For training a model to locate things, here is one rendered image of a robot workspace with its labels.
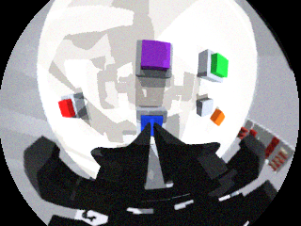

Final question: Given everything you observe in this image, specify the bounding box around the purple button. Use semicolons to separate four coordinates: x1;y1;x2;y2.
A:
135;40;174;79

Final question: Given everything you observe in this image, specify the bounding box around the blue button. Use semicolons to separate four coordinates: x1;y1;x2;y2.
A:
135;105;168;136

